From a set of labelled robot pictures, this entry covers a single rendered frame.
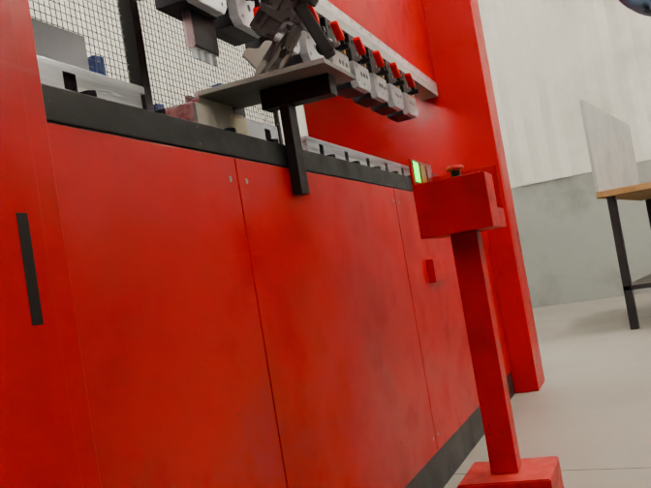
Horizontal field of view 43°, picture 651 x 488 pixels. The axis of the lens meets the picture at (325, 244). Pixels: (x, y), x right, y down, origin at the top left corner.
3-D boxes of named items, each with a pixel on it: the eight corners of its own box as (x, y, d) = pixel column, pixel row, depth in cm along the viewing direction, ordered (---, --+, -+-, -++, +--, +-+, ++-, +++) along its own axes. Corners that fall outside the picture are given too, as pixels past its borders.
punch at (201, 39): (197, 55, 164) (190, 9, 164) (188, 58, 164) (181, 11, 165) (221, 65, 173) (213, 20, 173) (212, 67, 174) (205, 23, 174)
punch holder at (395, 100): (393, 105, 289) (386, 58, 290) (370, 109, 292) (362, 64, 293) (404, 110, 303) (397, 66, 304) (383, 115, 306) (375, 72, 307)
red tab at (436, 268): (436, 282, 249) (432, 259, 249) (429, 283, 250) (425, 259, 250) (447, 279, 263) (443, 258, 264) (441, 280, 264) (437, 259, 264)
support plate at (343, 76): (324, 62, 150) (323, 57, 150) (197, 96, 159) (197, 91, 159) (356, 79, 167) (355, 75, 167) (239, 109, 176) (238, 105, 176)
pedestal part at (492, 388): (518, 472, 182) (476, 229, 185) (491, 474, 184) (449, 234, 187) (521, 466, 188) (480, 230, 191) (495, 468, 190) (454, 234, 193)
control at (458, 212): (493, 226, 177) (479, 142, 178) (420, 238, 182) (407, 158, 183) (507, 227, 195) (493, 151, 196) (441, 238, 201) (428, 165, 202)
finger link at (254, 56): (232, 75, 164) (257, 37, 165) (257, 88, 163) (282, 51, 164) (229, 67, 161) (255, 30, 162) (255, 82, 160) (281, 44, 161)
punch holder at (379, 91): (377, 95, 271) (368, 45, 271) (352, 102, 274) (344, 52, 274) (389, 102, 285) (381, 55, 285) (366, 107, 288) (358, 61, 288)
